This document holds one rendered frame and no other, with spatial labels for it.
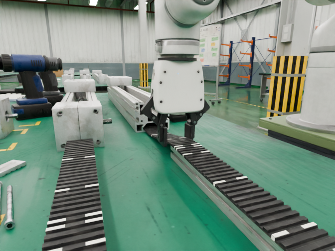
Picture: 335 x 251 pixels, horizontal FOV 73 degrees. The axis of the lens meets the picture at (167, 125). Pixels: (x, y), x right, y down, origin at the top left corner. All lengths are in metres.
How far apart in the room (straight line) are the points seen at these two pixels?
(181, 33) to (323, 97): 0.40
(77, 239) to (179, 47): 0.32
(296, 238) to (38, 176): 0.38
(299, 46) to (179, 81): 3.37
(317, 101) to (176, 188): 0.45
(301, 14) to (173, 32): 3.40
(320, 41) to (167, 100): 0.41
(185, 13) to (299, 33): 3.41
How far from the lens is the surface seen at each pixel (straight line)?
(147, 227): 0.29
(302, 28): 3.77
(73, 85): 0.93
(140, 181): 0.38
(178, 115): 0.76
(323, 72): 0.67
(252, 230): 0.28
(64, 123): 0.53
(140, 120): 0.64
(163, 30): 0.43
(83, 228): 0.24
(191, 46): 0.43
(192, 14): 0.37
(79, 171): 0.35
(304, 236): 0.25
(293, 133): 0.67
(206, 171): 0.34
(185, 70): 0.43
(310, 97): 0.69
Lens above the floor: 0.96
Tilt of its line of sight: 15 degrees down
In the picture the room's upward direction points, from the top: straight up
